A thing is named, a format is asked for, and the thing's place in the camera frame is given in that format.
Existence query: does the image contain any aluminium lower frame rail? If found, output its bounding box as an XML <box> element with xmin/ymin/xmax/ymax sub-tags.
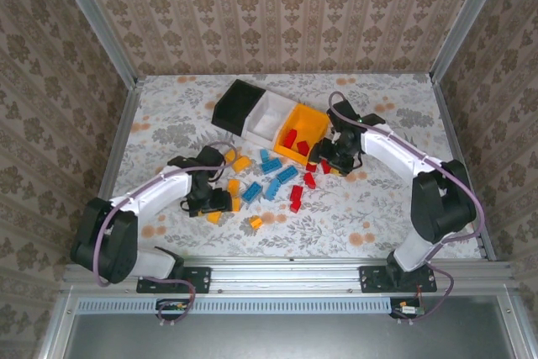
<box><xmin>40</xmin><ymin>287</ymin><xmax>81</xmax><ymax>359</ymax></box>
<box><xmin>497</xmin><ymin>293</ymin><xmax>531</xmax><ymax>359</ymax></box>

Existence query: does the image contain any aluminium frame post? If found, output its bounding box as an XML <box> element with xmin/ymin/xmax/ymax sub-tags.
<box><xmin>49</xmin><ymin>0</ymin><xmax>140</xmax><ymax>87</ymax></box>
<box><xmin>429</xmin><ymin>0</ymin><xmax>512</xmax><ymax>82</ymax></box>

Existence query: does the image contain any white plastic bin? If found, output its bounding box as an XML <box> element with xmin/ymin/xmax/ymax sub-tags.
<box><xmin>245</xmin><ymin>89</ymin><xmax>301</xmax><ymax>150</ymax></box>

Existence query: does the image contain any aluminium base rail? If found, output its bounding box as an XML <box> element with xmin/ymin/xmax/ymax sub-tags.
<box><xmin>62</xmin><ymin>256</ymin><xmax>516</xmax><ymax>295</ymax></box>

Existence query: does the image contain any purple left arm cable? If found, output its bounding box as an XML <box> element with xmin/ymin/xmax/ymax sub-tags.
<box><xmin>94</xmin><ymin>141</ymin><xmax>232</xmax><ymax>329</ymax></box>

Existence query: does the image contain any floral patterned table cover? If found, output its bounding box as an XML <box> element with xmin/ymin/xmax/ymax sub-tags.
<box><xmin>100</xmin><ymin>73</ymin><xmax>484</xmax><ymax>259</ymax></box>

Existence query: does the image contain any grey slotted cable duct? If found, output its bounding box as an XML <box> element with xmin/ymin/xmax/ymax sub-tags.
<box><xmin>76</xmin><ymin>296</ymin><xmax>394</xmax><ymax>314</ymax></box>

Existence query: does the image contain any grey metal panel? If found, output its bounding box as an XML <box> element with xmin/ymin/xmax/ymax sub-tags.
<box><xmin>62</xmin><ymin>295</ymin><xmax>520</xmax><ymax>359</ymax></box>

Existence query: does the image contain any yellow plastic bin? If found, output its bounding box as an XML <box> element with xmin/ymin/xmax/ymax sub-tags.
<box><xmin>272</xmin><ymin>102</ymin><xmax>332</xmax><ymax>166</ymax></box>

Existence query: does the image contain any black plastic bin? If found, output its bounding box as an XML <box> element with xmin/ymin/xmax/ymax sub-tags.
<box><xmin>211</xmin><ymin>78</ymin><xmax>267</xmax><ymax>140</ymax></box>

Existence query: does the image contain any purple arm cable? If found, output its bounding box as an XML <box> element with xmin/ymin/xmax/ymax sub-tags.
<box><xmin>326</xmin><ymin>90</ymin><xmax>487</xmax><ymax>326</ymax></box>
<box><xmin>94</xmin><ymin>141</ymin><xmax>232</xmax><ymax>329</ymax></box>

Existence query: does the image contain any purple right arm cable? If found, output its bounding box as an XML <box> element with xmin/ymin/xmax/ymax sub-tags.
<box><xmin>326</xmin><ymin>90</ymin><xmax>487</xmax><ymax>326</ymax></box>

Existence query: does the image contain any aluminium table side rail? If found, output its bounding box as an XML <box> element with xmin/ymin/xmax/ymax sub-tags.
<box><xmin>431</xmin><ymin>75</ymin><xmax>498</xmax><ymax>261</ymax></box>
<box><xmin>99</xmin><ymin>79</ymin><xmax>144</xmax><ymax>204</ymax></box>

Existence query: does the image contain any small connector board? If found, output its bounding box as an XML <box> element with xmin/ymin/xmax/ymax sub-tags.
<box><xmin>389</xmin><ymin>298</ymin><xmax>426</xmax><ymax>319</ymax></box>
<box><xmin>156</xmin><ymin>298</ymin><xmax>191</xmax><ymax>314</ymax></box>

